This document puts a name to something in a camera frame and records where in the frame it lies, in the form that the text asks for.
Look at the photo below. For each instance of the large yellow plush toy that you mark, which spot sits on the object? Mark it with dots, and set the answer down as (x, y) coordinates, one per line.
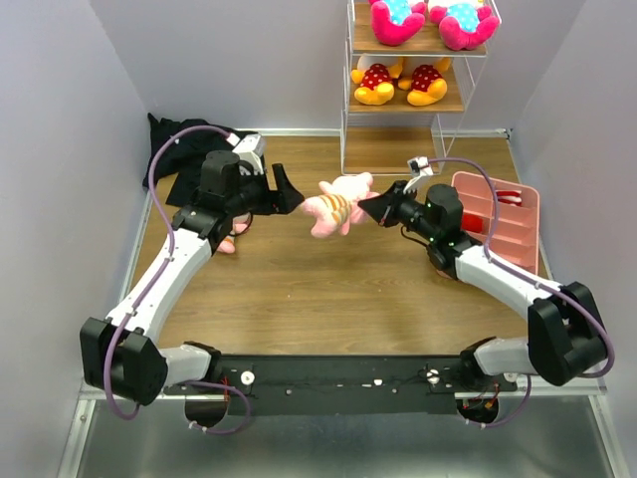
(422, 79)

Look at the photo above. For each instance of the pink pig plush striped shirt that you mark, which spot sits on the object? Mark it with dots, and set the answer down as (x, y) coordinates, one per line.
(336, 208)

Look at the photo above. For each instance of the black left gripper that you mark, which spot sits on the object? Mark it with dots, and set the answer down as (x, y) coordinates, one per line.
(284, 199)

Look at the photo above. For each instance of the white plush blue dress back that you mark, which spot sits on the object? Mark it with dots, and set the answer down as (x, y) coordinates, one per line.
(463, 25)

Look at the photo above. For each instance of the red sock middle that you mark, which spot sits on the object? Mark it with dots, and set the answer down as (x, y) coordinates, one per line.
(473, 223)

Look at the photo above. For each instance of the black cloth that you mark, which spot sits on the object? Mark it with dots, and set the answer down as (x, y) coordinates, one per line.
(184, 157)

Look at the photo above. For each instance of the red white striped sock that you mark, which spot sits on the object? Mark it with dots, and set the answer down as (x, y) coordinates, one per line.
(509, 196)

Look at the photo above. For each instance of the white plush blue dress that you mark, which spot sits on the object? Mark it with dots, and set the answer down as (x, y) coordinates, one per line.
(463, 25)
(394, 22)

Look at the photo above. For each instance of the pink divided organizer tray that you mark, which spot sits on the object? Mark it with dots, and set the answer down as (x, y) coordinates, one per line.
(516, 229)

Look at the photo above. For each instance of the white wire wooden shelf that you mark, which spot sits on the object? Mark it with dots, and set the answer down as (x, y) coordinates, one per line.
(380, 139)

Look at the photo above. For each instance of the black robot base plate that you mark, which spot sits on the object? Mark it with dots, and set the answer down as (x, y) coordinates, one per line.
(335, 385)

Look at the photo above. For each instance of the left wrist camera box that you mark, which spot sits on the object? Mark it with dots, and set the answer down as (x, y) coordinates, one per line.
(250, 150)

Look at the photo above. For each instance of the small yellow plush toy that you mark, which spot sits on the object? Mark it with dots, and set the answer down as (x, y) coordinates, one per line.
(374, 78)

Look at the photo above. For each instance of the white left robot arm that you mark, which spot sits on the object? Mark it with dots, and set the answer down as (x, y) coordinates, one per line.
(119, 352)

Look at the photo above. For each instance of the white plush blue dress front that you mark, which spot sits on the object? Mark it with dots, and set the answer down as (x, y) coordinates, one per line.
(394, 22)

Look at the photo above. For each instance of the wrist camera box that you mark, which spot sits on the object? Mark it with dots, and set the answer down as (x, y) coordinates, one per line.
(421, 171)
(250, 150)

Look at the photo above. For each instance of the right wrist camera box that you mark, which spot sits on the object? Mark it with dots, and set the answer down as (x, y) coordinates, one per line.
(421, 171)

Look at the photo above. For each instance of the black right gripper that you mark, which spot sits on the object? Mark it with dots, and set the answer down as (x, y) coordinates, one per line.
(395, 203)

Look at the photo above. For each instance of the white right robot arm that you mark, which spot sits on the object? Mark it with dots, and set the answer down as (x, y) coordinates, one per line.
(565, 337)

